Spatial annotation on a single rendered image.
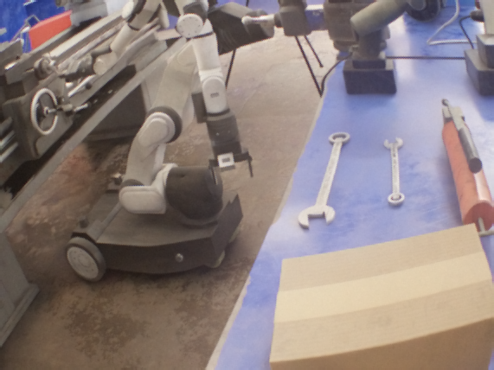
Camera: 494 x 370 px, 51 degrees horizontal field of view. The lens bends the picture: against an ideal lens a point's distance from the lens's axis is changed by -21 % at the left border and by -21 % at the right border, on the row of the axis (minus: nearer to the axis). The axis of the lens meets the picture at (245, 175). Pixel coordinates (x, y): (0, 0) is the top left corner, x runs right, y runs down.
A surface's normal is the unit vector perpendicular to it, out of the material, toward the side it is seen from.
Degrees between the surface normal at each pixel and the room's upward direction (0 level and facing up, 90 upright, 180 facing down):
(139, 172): 90
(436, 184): 0
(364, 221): 0
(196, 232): 0
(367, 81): 90
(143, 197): 90
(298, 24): 90
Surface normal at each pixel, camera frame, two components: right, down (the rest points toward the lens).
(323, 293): -0.21, -0.87
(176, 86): -0.30, 0.49
